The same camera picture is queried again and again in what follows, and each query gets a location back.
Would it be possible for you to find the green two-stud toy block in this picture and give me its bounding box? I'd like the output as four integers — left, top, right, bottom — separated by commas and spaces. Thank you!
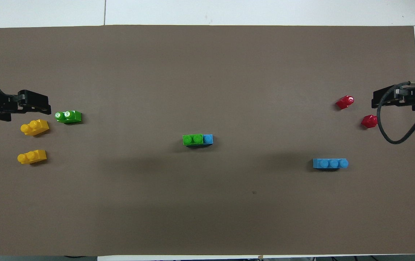
182, 134, 204, 146
55, 110, 82, 124

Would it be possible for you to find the blue three-stud toy block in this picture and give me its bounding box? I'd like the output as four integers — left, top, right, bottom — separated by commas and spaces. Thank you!
185, 134, 214, 148
312, 158, 349, 170

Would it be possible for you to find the yellow two-stud toy block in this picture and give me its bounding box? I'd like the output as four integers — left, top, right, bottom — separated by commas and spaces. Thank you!
17, 150, 47, 165
20, 119, 50, 137

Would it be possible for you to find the red single-stud toy block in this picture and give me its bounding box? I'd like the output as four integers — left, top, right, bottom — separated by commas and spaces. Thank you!
336, 95, 355, 110
361, 115, 378, 129

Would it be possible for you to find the brown paper table mat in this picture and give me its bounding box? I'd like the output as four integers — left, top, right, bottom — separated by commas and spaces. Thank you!
0, 25, 415, 257

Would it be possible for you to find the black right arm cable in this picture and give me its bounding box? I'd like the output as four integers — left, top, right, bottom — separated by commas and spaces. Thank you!
376, 82, 415, 145

